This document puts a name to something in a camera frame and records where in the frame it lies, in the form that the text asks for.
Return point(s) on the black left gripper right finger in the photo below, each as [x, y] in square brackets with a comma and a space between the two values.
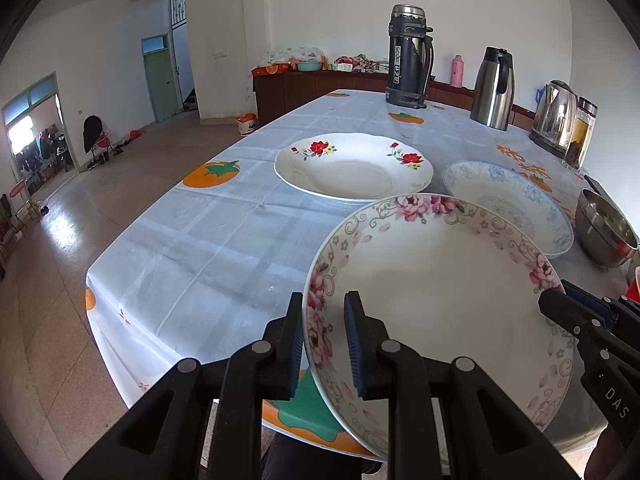
[364, 336]

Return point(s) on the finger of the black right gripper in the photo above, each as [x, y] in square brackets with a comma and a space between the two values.
[567, 312]
[593, 303]

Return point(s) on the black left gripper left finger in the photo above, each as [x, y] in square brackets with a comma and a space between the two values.
[283, 364]

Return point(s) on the pink floral rimmed plate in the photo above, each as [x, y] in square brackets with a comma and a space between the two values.
[447, 278]

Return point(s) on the person's left hand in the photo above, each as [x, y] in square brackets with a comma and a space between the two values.
[610, 459]

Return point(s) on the stainless steel bowl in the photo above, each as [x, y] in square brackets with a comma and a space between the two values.
[603, 231]

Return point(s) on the blue patterned white plate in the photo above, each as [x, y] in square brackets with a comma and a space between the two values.
[515, 199]

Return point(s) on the glass tea bottle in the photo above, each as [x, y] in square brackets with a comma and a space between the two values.
[586, 115]

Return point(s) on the red flower white plate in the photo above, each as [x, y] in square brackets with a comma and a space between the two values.
[354, 167]

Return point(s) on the stainless electric kettle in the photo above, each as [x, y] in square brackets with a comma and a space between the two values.
[554, 118]

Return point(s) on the white orange bucket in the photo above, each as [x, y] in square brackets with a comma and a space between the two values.
[246, 124]

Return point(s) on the dark wooden sideboard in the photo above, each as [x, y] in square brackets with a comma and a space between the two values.
[278, 94]

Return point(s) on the green door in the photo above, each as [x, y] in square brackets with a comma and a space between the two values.
[160, 77]

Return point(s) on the teal basin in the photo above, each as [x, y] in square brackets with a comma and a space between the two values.
[309, 66]

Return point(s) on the black chair with red items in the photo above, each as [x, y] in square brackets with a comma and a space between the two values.
[97, 143]

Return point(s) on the pink thermos bottle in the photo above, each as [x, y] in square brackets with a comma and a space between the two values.
[456, 72]

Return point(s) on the mesh food cover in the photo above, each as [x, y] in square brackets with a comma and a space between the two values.
[291, 55]

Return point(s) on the black large thermos flask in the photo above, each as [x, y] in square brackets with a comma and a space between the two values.
[411, 57]

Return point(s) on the steel carafe black handle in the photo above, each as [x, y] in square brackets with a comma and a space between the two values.
[494, 89]

